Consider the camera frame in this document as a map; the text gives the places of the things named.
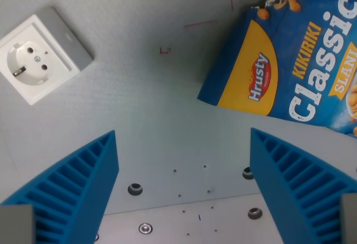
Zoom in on blue peanut snack bag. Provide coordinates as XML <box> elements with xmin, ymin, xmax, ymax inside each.
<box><xmin>196</xmin><ymin>0</ymin><xmax>357</xmax><ymax>138</ymax></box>

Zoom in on white wall power socket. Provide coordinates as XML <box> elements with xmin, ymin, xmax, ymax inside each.
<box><xmin>0</xmin><ymin>6</ymin><xmax>95</xmax><ymax>106</ymax></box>

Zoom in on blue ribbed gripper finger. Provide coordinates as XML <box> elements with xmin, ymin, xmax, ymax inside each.
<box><xmin>249</xmin><ymin>127</ymin><xmax>357</xmax><ymax>244</ymax></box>
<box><xmin>0</xmin><ymin>130</ymin><xmax>120</xmax><ymax>244</ymax></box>

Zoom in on silver table bolt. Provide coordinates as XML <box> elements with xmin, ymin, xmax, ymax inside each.
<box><xmin>138</xmin><ymin>222</ymin><xmax>153</xmax><ymax>235</ymax></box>

